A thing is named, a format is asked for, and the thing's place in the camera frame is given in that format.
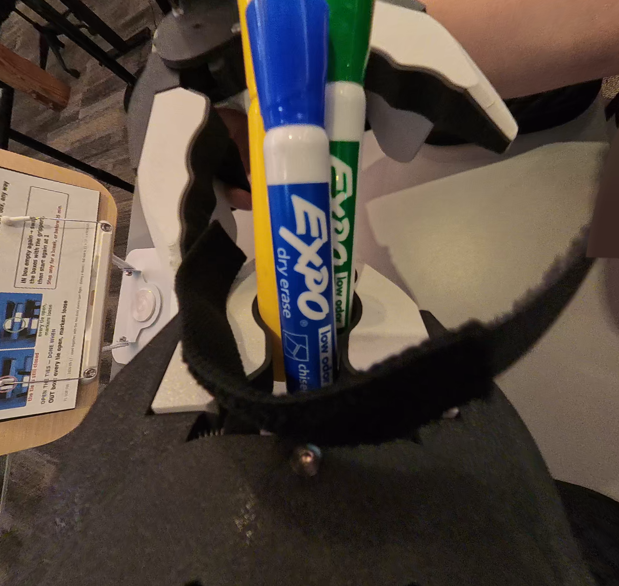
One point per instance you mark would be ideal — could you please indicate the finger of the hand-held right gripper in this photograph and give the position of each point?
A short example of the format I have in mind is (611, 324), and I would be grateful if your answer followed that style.
(425, 35)
(164, 160)

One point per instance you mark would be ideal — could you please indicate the black armrest pad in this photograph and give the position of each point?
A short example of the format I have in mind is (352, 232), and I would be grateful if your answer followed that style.
(551, 107)
(595, 537)

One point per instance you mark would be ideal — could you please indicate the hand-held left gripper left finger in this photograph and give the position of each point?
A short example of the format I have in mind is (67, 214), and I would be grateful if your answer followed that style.
(169, 392)

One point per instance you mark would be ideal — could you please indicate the person's right forearm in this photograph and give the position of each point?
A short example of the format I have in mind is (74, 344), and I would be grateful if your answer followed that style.
(507, 25)

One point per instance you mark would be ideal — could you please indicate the green dry erase marker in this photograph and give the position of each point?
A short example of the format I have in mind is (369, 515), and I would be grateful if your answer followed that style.
(346, 39)

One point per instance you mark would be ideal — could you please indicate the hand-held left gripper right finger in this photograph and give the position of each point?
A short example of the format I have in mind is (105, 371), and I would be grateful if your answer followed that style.
(387, 329)

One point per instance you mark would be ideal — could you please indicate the yellow dry erase marker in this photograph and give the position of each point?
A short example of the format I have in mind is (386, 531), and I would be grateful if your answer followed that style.
(258, 209)

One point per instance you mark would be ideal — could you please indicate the instruction sheet on clipboard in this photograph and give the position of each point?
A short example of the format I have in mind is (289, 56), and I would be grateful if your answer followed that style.
(104, 417)

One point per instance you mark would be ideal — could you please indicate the wooden plank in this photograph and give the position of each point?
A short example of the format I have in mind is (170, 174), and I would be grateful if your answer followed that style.
(34, 76)

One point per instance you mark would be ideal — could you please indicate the blue dry erase marker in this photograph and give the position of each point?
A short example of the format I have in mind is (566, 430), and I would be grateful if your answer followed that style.
(295, 112)

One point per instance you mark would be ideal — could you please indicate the clear acrylic sheet holder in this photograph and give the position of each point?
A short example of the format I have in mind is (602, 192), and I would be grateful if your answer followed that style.
(96, 305)

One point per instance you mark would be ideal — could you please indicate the printed instruction sheet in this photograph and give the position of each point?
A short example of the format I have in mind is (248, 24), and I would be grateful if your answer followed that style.
(48, 281)

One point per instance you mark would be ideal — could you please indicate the black metal table frame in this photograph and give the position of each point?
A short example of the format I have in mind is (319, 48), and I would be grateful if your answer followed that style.
(77, 25)

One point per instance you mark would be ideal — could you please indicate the white mounting plate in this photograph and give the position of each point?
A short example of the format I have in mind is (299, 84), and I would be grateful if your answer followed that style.
(145, 300)

